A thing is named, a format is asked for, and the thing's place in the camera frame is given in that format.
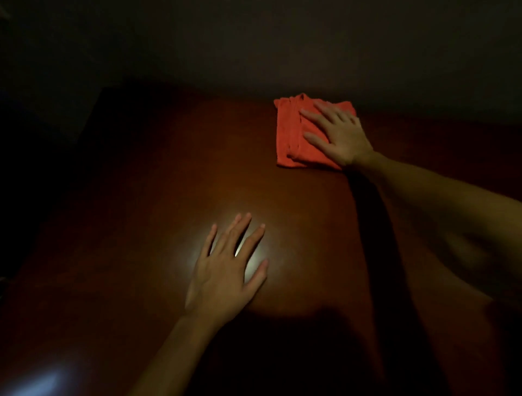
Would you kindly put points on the orange cloth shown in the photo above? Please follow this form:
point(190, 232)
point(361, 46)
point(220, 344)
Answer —
point(291, 134)

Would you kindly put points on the person's right forearm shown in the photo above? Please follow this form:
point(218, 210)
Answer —
point(440, 216)

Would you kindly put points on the person's left little finger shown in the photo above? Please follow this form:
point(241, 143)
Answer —
point(208, 240)

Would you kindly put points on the person's right thumb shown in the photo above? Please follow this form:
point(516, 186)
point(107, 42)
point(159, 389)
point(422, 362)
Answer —
point(319, 142)

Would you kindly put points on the person's left thumb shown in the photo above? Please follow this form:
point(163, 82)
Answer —
point(257, 276)

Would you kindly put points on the person's left forearm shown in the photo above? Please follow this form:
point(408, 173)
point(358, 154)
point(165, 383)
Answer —
point(173, 359)

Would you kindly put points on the person's right hand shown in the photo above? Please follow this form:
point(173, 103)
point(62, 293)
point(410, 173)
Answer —
point(344, 136)

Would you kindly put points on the person's left middle finger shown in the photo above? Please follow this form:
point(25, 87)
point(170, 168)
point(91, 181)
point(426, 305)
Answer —
point(238, 233)

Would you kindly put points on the person's left hand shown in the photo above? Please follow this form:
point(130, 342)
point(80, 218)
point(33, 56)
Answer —
point(218, 281)

